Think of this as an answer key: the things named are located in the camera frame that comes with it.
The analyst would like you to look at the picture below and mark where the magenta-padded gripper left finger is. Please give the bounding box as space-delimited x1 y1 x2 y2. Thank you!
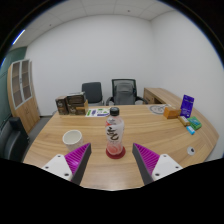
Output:
41 142 93 186

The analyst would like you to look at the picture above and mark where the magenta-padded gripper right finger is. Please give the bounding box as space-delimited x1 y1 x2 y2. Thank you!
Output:
131 142 184 186

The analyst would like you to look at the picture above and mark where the white-labelled pink drink bottle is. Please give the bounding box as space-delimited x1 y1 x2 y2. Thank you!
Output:
105 106 126 157

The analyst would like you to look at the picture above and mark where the white speckled cup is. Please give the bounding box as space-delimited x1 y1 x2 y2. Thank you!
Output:
62 129 85 153

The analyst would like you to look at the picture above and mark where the small blue packet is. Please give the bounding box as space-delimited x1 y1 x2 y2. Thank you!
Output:
185 125 196 136

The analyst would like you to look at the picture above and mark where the small yellow packet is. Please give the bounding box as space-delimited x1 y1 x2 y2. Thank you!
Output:
178 115 191 127

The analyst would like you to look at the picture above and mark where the green packet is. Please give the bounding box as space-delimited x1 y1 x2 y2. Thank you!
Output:
187 116 203 131

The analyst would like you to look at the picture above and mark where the wooden tissue box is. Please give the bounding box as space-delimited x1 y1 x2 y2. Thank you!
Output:
162 106 182 120

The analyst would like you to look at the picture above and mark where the black leather sofa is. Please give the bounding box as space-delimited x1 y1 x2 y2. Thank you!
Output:
0 116 30 163

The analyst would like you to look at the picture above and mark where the round patterned grey pad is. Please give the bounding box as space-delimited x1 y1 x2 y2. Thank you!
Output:
148 104 168 115

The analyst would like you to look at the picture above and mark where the dark brown printed box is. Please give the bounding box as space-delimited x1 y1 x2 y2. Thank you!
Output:
54 95 69 116
65 92 88 116

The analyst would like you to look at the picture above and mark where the brown cardboard box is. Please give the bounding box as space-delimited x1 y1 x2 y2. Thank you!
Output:
75 99 90 116

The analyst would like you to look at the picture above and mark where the purple standing card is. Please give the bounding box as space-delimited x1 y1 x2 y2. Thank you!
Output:
179 94 195 119

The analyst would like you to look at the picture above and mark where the white printed leaflet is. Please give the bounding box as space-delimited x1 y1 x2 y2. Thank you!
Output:
85 108 110 118

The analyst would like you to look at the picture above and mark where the wooden side desk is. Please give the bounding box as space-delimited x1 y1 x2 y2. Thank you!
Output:
143 87 183 108

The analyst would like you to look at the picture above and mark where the wooden glass-door shelf cabinet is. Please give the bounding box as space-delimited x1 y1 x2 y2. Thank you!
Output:
7 59 41 134

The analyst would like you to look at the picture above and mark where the grey office chair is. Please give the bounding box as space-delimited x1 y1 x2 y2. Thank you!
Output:
81 81 105 107

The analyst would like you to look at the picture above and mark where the black mesh office chair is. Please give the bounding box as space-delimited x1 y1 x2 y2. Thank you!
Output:
105 78 149 106

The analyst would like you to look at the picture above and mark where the rectangular ceiling light panel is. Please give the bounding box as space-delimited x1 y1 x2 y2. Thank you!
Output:
12 29 26 46

